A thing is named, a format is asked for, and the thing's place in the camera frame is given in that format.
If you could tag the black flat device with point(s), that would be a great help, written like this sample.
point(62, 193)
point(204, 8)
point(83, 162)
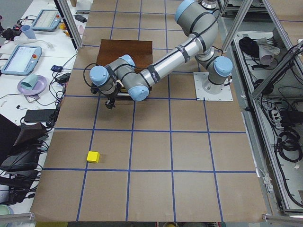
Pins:
point(39, 115)

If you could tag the black power adapter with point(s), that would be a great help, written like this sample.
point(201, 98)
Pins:
point(80, 18)

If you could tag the black equipment pile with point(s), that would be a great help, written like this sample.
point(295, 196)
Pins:
point(20, 174)

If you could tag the small blue black device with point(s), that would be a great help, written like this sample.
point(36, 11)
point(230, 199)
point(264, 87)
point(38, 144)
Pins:
point(56, 68)

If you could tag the dark wooden drawer box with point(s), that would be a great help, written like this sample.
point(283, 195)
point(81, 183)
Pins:
point(140, 51)

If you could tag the dark brown wedge box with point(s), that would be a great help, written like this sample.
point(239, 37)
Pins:
point(29, 133)

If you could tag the yellow block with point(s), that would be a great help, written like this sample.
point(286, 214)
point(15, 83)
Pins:
point(93, 157)

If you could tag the purple plate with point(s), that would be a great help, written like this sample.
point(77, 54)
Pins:
point(39, 87)

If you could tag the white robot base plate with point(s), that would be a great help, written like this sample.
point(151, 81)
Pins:
point(206, 91)

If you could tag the white power strip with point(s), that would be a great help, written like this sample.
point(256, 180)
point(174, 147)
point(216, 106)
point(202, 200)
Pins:
point(273, 108)

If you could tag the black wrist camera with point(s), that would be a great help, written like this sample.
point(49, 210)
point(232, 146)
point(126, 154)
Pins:
point(94, 89)

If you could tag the teach pendant tablet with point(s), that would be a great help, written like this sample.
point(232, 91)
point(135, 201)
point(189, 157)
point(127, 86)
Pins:
point(22, 61)
point(47, 20)

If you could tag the teal box on plate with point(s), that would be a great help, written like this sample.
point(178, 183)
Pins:
point(29, 82)

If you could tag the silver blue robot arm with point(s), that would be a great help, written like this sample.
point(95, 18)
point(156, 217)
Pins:
point(201, 28)

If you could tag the crumpled grey cloth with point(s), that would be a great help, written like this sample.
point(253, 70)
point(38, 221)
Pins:
point(266, 51)

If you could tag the lower teach pendant tablet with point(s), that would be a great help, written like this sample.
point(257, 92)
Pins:
point(22, 61)

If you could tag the aluminium frame right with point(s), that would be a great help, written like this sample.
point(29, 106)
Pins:
point(278, 153)

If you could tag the light blue cup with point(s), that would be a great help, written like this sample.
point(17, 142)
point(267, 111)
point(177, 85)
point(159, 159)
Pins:
point(28, 31)

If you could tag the aluminium frame post left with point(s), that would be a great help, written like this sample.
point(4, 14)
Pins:
point(68, 20)

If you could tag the upper teach pendant tablet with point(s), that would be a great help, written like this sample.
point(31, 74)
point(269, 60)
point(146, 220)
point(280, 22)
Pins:
point(47, 20)

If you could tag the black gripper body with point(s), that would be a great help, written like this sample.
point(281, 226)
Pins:
point(111, 97)

